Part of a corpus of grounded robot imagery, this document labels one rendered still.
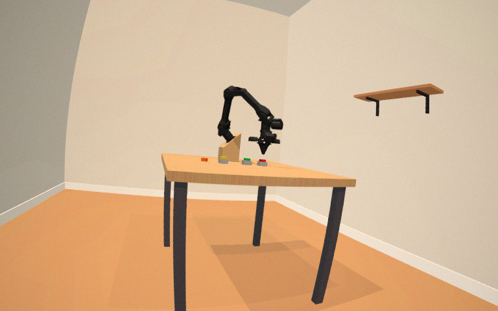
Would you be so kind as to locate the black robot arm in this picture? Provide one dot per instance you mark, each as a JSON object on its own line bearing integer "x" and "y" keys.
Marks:
{"x": 262, "y": 112}

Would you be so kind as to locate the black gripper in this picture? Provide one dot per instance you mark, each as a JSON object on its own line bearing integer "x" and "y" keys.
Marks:
{"x": 263, "y": 146}

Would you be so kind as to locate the red button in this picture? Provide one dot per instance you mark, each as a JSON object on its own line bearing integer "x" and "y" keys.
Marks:
{"x": 262, "y": 162}

